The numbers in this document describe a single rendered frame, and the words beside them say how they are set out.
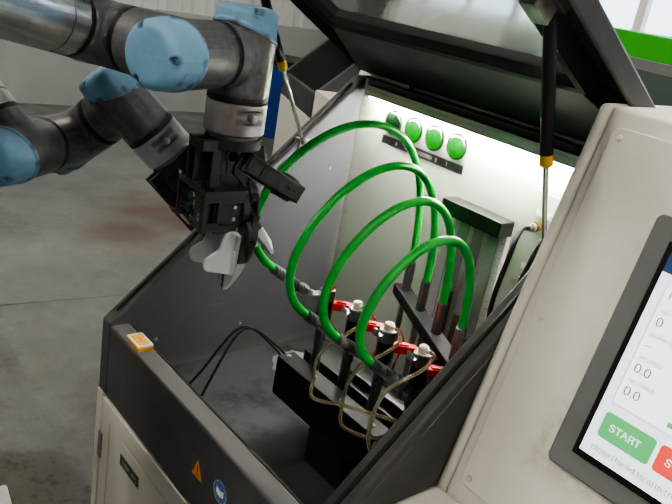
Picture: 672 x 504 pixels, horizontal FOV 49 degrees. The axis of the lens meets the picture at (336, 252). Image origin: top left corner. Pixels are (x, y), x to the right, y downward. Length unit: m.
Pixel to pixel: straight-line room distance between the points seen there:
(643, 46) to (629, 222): 2.94
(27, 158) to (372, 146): 0.83
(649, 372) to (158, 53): 0.67
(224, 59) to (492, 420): 0.61
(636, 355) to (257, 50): 0.58
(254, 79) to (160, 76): 0.14
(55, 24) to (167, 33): 0.12
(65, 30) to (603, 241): 0.69
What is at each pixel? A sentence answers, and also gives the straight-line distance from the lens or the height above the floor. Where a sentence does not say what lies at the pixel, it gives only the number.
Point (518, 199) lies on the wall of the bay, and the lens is 1.35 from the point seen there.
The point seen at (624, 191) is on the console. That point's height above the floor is 1.45.
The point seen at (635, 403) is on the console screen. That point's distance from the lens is 0.98.
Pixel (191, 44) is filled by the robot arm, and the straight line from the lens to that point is 0.80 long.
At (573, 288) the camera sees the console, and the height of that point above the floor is 1.32.
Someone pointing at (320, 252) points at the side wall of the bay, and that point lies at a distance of 1.70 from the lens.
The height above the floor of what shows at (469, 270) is 1.26.
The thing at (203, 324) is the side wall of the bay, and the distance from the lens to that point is 1.59.
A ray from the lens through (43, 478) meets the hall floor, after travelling 2.64.
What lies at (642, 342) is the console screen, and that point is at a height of 1.30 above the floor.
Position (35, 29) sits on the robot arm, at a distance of 0.83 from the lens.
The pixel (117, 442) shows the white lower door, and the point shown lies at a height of 0.73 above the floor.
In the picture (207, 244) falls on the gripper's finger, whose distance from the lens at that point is 0.99.
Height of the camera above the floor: 1.65
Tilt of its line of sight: 21 degrees down
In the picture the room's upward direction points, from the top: 10 degrees clockwise
